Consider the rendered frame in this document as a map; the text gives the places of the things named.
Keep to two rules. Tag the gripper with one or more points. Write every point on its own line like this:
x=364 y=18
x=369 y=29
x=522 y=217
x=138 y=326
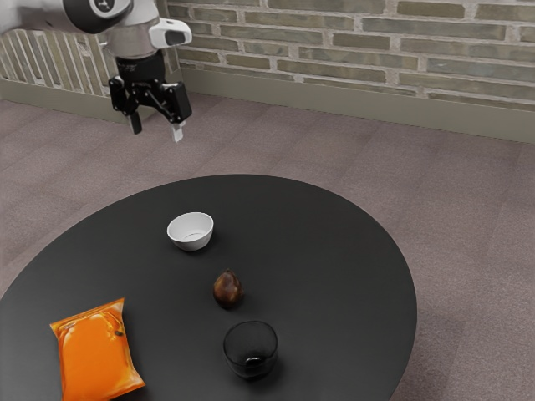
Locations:
x=139 y=71

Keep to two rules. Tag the dark brown pear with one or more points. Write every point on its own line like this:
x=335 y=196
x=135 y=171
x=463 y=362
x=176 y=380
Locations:
x=228 y=289

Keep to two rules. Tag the black bowl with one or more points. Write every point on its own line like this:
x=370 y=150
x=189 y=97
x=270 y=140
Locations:
x=251 y=348

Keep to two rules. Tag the orange snack bag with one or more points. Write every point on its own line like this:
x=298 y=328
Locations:
x=94 y=351

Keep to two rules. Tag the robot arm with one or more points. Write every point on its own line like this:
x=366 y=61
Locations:
x=125 y=25

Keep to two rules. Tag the white bowl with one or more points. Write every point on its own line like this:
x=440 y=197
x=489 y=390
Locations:
x=190 y=231

